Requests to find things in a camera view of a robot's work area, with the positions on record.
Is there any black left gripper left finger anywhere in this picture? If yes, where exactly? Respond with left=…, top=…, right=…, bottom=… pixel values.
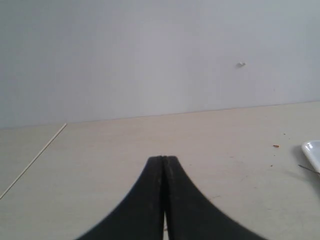
left=79, top=156, right=164, bottom=240

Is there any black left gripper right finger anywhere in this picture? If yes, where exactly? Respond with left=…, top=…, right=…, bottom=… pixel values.
left=163, top=156, right=264, bottom=240

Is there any thin metal skewer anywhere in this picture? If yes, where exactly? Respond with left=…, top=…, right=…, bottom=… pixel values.
left=298, top=164, right=320, bottom=175

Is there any white rectangular plastic tray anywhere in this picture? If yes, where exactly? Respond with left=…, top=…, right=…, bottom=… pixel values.
left=301, top=140, right=320, bottom=174

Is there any small white wall peg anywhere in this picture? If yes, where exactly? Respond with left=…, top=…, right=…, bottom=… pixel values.
left=236, top=62, right=247, bottom=68

